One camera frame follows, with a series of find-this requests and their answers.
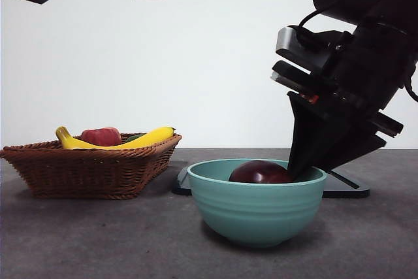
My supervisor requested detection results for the dark purple plum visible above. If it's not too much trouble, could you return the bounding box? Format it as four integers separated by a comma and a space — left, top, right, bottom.
228, 160, 295, 184

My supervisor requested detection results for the teal ceramic bowl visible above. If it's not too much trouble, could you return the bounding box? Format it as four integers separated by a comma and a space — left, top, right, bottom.
187, 158, 328, 249

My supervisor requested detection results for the dark rectangular tray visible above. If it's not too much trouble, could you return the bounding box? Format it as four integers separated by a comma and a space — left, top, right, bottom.
172, 161, 372, 199

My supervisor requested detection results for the yellow banana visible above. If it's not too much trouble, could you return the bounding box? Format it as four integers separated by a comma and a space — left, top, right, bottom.
55, 125, 176, 150

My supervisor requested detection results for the red apple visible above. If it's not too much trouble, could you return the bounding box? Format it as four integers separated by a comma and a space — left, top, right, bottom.
80, 127, 122, 146

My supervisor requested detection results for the brown wicker basket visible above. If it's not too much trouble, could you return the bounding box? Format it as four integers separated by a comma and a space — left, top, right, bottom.
0, 133, 183, 201

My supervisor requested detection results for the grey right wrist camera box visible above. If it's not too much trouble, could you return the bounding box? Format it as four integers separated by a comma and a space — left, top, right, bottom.
275, 25, 347, 74

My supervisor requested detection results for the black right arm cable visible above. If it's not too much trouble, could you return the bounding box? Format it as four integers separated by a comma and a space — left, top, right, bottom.
297, 7, 330, 44

